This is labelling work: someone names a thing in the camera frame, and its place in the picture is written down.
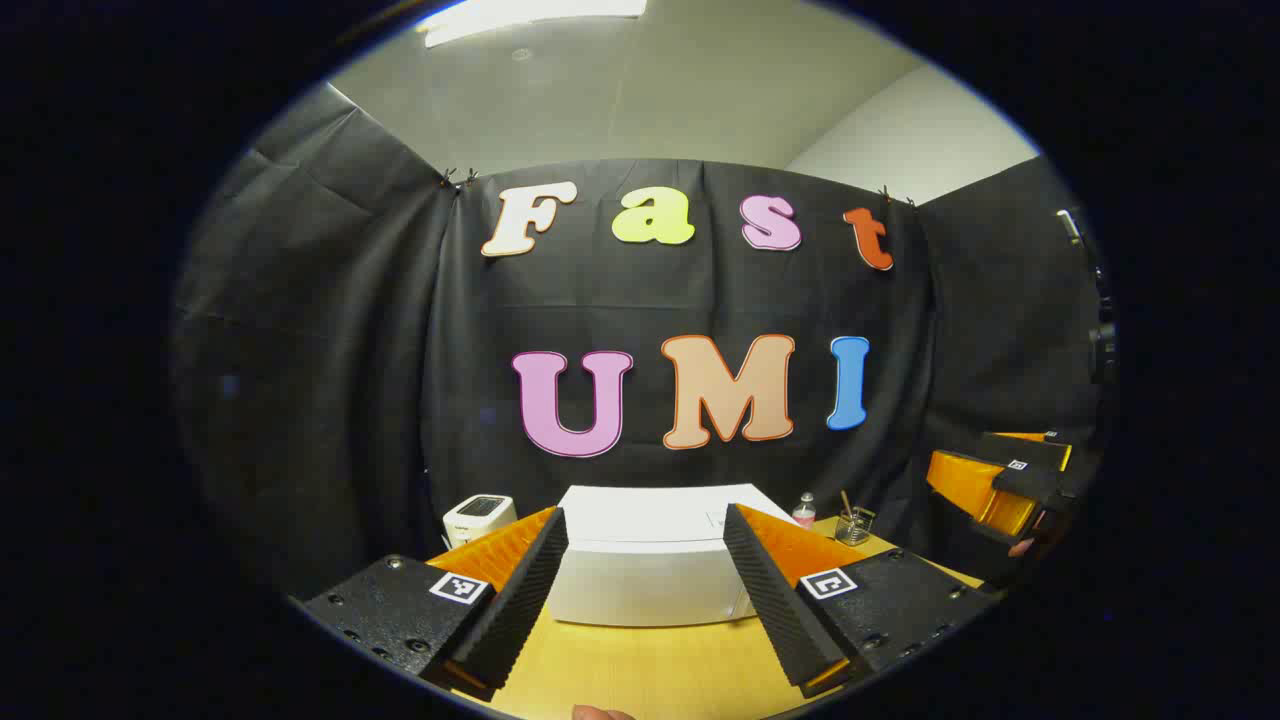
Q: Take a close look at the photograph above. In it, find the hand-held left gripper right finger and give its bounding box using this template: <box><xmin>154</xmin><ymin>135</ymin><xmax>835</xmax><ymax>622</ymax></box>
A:
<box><xmin>722</xmin><ymin>503</ymin><xmax>1001</xmax><ymax>699</ymax></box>

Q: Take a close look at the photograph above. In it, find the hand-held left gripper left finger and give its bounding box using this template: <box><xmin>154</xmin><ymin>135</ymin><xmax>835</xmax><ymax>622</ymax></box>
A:
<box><xmin>300</xmin><ymin>506</ymin><xmax>571</xmax><ymax>701</ymax></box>

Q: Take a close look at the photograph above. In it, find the ceiling light panel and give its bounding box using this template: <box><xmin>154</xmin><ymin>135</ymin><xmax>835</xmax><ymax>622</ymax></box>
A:
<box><xmin>415</xmin><ymin>0</ymin><xmax>649</xmax><ymax>49</ymax></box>

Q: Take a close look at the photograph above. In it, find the white toaster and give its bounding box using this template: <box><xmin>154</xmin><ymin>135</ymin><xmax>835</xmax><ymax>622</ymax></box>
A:
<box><xmin>443</xmin><ymin>494</ymin><xmax>518</xmax><ymax>549</ymax></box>

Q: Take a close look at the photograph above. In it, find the white microwave oven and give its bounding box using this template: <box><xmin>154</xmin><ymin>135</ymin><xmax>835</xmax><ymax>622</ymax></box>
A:
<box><xmin>545</xmin><ymin>484</ymin><xmax>801</xmax><ymax>629</ymax></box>

